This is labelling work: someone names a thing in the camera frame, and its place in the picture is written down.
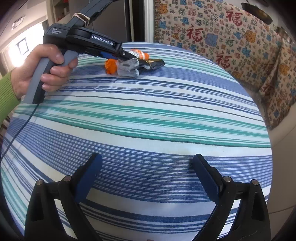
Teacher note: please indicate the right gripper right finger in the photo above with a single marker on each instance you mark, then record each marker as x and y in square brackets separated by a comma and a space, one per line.
[251, 221]

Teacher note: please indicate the green sleeve forearm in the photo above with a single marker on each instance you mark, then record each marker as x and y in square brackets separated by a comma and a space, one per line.
[8, 99]

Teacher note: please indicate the grey wrapper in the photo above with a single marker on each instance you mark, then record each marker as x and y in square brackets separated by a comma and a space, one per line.
[128, 68]

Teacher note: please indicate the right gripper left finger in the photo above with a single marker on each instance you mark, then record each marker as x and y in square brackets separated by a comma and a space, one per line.
[43, 221]

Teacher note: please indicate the steel pot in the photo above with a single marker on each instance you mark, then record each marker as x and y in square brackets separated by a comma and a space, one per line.
[281, 31]

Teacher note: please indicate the grey refrigerator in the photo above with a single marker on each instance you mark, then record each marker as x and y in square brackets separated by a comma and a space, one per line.
[122, 21]

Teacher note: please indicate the black wok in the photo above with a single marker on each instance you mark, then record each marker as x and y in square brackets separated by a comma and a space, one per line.
[257, 12]

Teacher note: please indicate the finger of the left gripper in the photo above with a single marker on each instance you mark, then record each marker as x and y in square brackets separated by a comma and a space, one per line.
[148, 65]
[121, 56]

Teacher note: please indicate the striped blue tablecloth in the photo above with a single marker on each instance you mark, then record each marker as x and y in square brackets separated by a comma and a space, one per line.
[146, 129]

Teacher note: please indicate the white orange wrapper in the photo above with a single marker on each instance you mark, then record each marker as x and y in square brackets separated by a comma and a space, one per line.
[136, 53]

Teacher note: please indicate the patterned fu character cloth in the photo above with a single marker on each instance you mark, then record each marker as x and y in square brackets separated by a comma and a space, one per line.
[244, 46]

